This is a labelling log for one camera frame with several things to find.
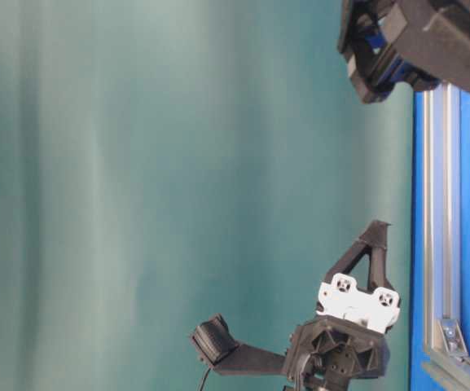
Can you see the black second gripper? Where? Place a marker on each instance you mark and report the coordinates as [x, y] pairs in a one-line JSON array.
[[421, 43]]

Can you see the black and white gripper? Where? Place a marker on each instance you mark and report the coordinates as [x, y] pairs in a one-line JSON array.
[[346, 338]]

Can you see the teal background curtain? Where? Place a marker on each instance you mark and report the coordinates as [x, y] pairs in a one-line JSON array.
[[164, 161]]

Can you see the aluminium profile frame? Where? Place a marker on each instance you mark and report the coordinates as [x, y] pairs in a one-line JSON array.
[[442, 232]]

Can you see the metal corner bracket lower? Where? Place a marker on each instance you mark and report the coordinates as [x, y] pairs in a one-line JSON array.
[[453, 340]]

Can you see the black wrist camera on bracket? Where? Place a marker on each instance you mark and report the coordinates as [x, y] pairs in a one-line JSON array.
[[225, 355]]

